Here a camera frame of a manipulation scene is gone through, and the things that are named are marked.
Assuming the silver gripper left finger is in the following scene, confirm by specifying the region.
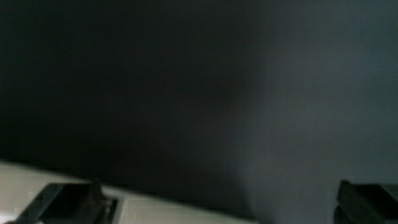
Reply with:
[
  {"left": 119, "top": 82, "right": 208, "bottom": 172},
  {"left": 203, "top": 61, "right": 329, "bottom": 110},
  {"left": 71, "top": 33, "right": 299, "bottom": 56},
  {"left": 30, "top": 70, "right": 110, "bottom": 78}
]
[{"left": 14, "top": 182, "right": 123, "bottom": 224}]

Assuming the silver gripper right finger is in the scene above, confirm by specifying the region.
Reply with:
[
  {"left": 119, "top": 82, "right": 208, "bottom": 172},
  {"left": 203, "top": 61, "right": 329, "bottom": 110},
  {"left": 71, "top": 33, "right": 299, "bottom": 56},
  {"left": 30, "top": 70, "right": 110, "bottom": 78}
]
[{"left": 334, "top": 180, "right": 398, "bottom": 224}]

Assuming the white U-shaped obstacle fence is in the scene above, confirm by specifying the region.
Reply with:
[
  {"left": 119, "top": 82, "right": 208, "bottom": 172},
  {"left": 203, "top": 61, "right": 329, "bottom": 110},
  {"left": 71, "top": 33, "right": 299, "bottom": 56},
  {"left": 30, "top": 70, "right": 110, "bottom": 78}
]
[{"left": 0, "top": 160, "right": 259, "bottom": 224}]

